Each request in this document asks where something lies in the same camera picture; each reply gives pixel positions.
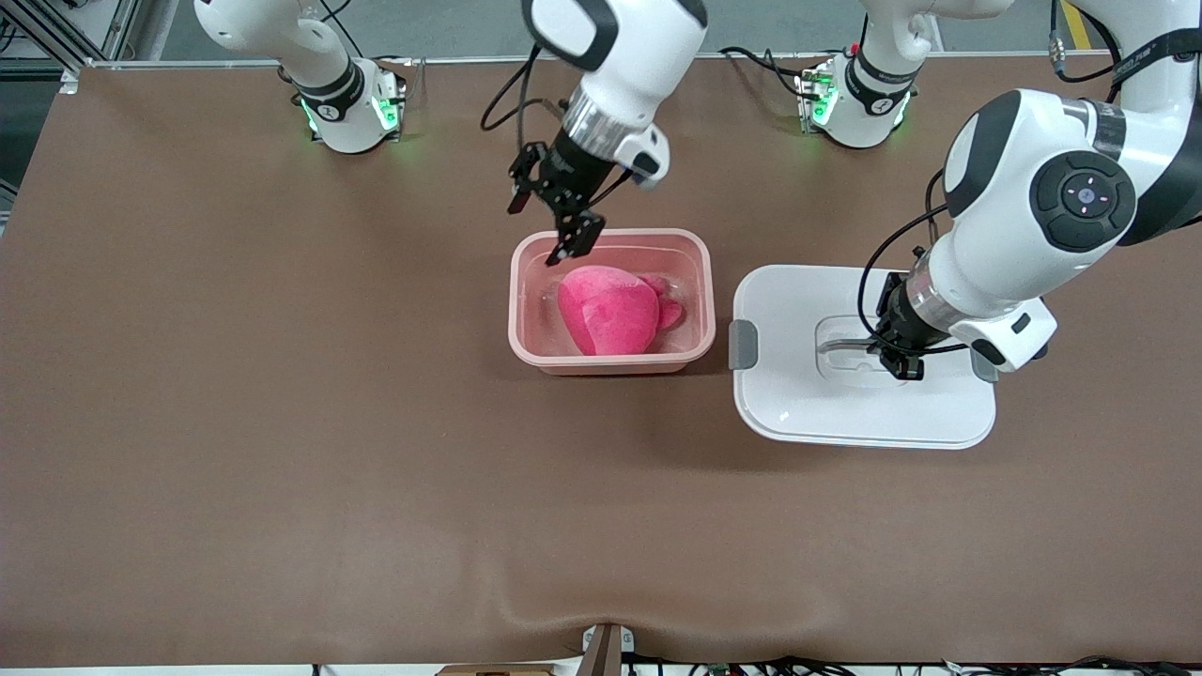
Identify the grey metal camera bracket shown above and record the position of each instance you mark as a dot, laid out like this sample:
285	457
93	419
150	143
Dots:
606	648

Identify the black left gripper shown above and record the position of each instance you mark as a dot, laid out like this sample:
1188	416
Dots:
900	322

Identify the pink plush toy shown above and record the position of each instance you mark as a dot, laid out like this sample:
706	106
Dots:
610	319

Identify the pink plastic box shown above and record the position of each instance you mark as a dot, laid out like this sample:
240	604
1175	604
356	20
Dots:
676	253

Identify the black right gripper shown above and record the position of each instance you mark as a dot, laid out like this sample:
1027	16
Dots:
570	173

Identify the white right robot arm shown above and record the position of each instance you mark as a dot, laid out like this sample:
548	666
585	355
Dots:
648	56

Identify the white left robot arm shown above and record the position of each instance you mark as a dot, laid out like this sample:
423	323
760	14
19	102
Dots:
995	244

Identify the white box lid grey latches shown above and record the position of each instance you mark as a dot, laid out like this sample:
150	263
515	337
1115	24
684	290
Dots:
845	413

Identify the brown cardboard piece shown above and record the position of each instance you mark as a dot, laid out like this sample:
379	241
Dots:
493	670

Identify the aluminium frame profile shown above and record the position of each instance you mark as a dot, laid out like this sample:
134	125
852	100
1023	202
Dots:
122	23

